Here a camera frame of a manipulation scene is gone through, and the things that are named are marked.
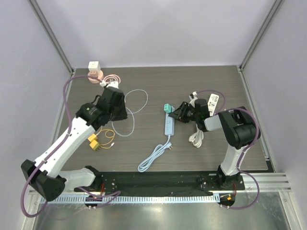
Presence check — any blue power strip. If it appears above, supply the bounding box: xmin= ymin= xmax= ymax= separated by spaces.
xmin=137 ymin=113 xmax=175 ymax=173

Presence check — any green plug adapter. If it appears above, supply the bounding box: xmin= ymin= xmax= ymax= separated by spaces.
xmin=164 ymin=103 xmax=173 ymax=114

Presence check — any white power strip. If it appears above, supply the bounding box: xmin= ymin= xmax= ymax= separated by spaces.
xmin=189 ymin=93 xmax=219 ymax=148

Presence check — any blue charger with white cable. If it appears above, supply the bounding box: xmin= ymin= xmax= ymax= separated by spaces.
xmin=111 ymin=89 xmax=149 ymax=137

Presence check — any pink round socket base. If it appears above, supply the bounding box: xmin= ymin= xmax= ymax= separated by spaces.
xmin=87 ymin=70 xmax=121 ymax=84

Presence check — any yellow charger with cable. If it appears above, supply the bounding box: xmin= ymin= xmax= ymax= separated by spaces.
xmin=87 ymin=128 xmax=115 ymax=149

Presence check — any yellow dual USB adapter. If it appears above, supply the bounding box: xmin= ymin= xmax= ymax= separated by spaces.
xmin=89 ymin=140 xmax=101 ymax=150

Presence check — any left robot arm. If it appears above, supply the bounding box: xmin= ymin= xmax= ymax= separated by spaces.
xmin=21 ymin=86 xmax=127 ymax=201

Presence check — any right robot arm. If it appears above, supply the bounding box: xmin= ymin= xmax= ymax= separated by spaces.
xmin=169 ymin=99 xmax=261 ymax=190

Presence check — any white cube adapter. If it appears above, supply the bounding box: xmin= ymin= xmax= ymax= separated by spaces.
xmin=88 ymin=61 xmax=101 ymax=73

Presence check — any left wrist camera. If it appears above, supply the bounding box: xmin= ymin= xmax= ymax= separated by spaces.
xmin=99 ymin=81 xmax=119 ymax=89

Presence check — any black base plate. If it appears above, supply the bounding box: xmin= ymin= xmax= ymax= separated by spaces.
xmin=85 ymin=171 xmax=245 ymax=193

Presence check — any white cable duct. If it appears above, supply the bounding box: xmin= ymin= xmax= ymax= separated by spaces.
xmin=48 ymin=194 xmax=220 ymax=204

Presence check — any aluminium frame rail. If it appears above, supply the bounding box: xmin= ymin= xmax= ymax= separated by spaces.
xmin=28 ymin=173 xmax=292 ymax=195

